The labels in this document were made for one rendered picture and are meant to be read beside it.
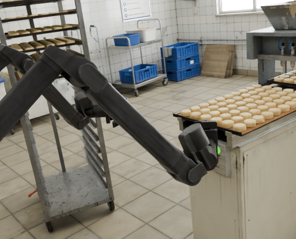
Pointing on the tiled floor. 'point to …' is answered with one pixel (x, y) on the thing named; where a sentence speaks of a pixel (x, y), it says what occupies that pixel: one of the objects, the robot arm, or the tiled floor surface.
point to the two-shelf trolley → (141, 61)
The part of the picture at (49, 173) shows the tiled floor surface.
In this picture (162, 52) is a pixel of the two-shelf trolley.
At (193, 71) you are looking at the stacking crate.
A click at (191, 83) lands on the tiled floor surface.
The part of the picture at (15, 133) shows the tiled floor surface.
